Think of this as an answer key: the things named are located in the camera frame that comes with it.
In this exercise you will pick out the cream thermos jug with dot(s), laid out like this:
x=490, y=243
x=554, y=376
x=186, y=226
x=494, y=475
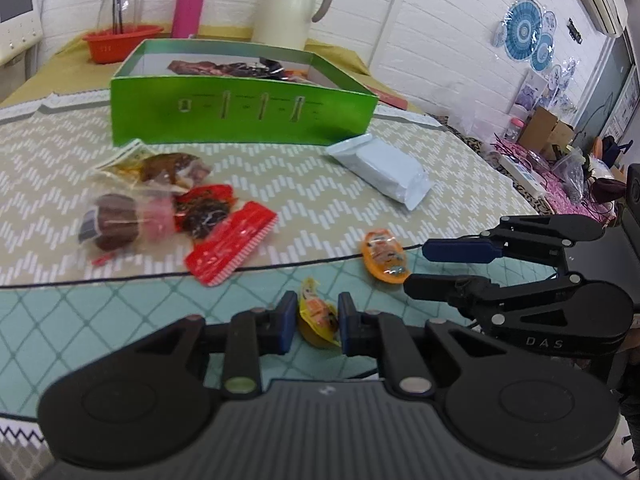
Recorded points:
x=287, y=23

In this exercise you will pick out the white power strip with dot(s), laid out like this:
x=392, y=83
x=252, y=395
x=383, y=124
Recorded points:
x=523, y=176

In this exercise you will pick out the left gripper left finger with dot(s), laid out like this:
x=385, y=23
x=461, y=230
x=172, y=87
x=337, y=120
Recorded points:
x=252, y=334

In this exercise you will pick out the orange jelly cup snack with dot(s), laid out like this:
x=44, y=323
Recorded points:
x=384, y=257

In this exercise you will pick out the white foil snack packet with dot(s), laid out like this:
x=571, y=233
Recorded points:
x=392, y=172

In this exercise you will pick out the yellow jelly cup snack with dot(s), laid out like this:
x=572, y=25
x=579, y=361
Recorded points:
x=317, y=319

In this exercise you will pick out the beige chevron mat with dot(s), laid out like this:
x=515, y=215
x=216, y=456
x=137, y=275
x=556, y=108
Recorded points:
x=50, y=149

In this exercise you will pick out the black stirring stick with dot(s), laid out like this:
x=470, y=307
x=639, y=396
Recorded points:
x=117, y=17

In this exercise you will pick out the red plastic basket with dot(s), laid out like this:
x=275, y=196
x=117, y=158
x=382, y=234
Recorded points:
x=106, y=47

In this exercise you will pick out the dark red foil snack bag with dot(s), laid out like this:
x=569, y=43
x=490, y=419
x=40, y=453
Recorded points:
x=262, y=69

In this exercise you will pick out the green cardboard box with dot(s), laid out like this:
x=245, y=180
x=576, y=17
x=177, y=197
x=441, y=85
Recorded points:
x=156, y=106

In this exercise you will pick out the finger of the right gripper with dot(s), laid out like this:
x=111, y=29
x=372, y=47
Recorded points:
x=461, y=250

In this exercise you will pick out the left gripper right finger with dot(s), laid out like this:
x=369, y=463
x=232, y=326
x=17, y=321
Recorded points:
x=384, y=337

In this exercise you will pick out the red striped candy packet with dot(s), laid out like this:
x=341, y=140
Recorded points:
x=230, y=243

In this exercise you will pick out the brown sausage clear packet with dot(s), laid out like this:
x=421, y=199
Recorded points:
x=115, y=223

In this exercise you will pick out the white screen appliance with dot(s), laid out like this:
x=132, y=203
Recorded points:
x=21, y=27

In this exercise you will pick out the blue decorative plates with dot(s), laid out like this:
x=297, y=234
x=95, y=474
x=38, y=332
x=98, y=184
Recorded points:
x=527, y=34

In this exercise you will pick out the red envelope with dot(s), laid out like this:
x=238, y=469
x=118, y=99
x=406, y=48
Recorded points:
x=390, y=99

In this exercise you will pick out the pink water bottle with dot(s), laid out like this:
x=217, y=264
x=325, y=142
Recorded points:
x=187, y=17

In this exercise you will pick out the braised meat clear packet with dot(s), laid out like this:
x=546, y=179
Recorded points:
x=141, y=167

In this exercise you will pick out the red dark candy packet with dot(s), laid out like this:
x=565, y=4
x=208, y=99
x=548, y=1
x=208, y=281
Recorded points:
x=198, y=211

